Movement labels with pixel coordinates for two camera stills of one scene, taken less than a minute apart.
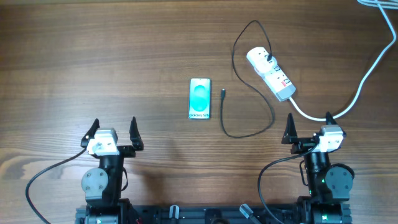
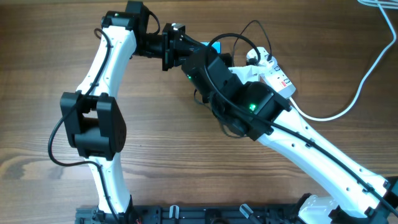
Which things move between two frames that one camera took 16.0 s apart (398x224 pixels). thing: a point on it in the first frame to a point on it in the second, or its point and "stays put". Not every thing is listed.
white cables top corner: x=391 y=4 stays put
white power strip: x=268 y=68 stays put
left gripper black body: x=126 y=152 to x=168 y=52
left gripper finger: x=90 y=134 to x=192 y=46
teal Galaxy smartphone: x=199 y=98 to x=217 y=45
